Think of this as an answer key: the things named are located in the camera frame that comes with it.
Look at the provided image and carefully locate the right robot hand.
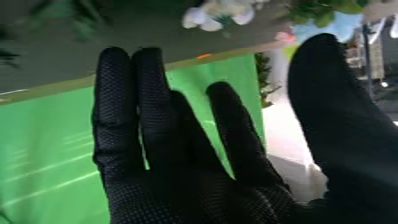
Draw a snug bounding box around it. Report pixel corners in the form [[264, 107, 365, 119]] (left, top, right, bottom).
[[90, 32, 398, 224]]

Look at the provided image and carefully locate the dark mat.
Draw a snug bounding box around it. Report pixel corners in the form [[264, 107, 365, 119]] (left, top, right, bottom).
[[0, 0, 299, 95]]

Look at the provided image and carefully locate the pink flower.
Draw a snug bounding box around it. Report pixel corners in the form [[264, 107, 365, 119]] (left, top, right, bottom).
[[274, 31, 299, 45]]

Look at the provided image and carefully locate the white flower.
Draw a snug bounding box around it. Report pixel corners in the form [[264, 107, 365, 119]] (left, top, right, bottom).
[[180, 0, 269, 33]]

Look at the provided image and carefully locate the dark green sprig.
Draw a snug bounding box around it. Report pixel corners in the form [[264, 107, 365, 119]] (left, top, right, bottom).
[[24, 0, 114, 43]]

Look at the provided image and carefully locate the leafy green sprig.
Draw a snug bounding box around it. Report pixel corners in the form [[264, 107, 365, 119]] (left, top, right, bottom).
[[283, 0, 374, 29]]

